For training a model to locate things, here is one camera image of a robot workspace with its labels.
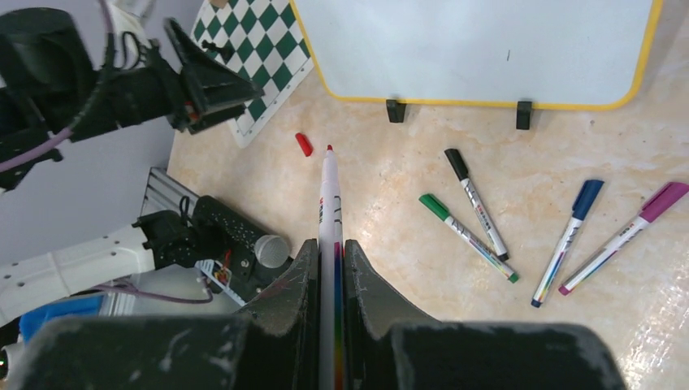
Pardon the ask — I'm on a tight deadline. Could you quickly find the purple whiteboard marker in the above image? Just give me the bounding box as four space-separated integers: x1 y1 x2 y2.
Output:
558 182 688 296

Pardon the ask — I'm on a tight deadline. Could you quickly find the yellow framed whiteboard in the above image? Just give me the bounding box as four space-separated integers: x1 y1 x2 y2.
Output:
292 1 663 111

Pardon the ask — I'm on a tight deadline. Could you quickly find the red marker cap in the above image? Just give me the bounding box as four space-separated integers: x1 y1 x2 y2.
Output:
295 132 314 157

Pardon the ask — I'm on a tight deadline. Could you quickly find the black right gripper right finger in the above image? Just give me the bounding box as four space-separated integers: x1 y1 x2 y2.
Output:
344 240 436 389

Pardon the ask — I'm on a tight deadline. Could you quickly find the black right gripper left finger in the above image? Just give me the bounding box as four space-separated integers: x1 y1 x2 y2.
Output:
232 239 320 389

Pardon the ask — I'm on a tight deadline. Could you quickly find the green white chessboard mat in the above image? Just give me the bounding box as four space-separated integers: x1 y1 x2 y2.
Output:
190 0 314 149

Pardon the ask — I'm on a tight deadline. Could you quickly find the green whiteboard marker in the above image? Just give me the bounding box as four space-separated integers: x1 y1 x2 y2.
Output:
418 193 519 284

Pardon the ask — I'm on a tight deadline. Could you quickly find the grey round knob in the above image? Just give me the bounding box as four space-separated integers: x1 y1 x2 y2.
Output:
253 235 291 269

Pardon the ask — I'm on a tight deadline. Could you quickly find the blue whiteboard marker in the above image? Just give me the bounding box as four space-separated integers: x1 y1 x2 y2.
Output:
531 179 605 308

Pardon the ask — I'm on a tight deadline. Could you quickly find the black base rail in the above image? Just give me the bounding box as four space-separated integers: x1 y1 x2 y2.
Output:
134 167 293 306

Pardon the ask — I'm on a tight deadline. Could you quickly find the red whiteboard marker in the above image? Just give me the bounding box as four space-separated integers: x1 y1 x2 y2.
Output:
318 145 345 389

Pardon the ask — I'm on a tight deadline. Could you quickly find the black chess piece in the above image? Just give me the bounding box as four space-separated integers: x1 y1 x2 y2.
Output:
201 40 236 64

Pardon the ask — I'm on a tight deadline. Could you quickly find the black whiteboard marker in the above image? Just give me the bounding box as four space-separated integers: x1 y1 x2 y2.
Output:
444 148 509 261

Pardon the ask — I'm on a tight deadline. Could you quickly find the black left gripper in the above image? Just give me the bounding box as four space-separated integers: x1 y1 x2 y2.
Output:
70 18 264 142

